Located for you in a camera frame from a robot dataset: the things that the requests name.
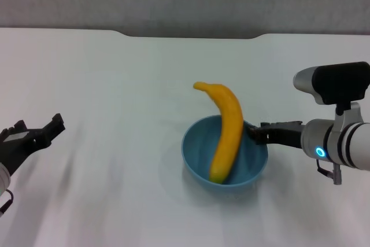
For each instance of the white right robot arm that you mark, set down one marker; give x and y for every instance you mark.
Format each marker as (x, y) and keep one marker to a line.
(347, 145)

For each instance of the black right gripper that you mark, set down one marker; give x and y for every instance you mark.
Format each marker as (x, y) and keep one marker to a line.
(286, 134)

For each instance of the blue plastic bowl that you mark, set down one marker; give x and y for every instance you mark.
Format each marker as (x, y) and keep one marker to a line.
(199, 148)

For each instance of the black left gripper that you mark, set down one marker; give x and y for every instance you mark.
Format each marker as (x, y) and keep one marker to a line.
(20, 148)

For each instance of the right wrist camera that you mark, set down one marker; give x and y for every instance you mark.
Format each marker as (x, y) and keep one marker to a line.
(338, 82)

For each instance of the yellow banana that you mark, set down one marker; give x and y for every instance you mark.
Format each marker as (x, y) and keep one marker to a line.
(228, 131)

